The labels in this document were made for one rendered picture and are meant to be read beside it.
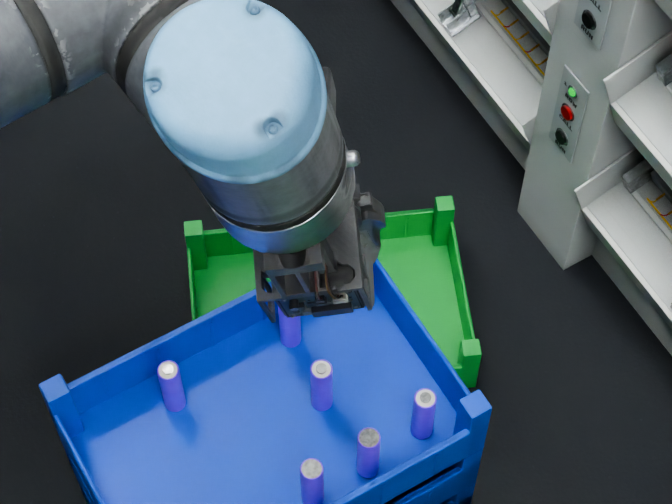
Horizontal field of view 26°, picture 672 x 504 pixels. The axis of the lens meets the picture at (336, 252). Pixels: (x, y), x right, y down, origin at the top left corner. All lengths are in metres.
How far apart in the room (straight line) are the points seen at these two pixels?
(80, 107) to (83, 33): 1.01
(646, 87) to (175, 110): 0.74
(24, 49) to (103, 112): 1.01
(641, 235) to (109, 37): 0.85
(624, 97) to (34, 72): 0.74
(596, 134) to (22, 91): 0.78
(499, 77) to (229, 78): 0.91
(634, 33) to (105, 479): 0.61
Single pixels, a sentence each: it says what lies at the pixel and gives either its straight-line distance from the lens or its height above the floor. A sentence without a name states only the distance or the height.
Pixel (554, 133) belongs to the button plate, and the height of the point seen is 0.20.
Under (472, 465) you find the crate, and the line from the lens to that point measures 1.25.
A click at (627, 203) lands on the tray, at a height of 0.15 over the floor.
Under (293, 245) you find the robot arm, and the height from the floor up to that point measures 0.69.
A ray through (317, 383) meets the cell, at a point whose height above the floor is 0.38.
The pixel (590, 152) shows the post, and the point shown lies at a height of 0.23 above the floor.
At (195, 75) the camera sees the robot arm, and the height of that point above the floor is 0.84.
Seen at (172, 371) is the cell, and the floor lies 0.39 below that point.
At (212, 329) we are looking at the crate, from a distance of 1.23.
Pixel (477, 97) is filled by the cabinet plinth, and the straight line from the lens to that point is 1.78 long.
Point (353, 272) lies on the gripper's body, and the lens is 0.95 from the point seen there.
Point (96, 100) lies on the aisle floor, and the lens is 1.82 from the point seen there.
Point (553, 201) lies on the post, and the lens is 1.62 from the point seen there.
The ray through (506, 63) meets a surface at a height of 0.15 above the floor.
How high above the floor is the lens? 1.45
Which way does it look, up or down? 60 degrees down
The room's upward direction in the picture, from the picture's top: straight up
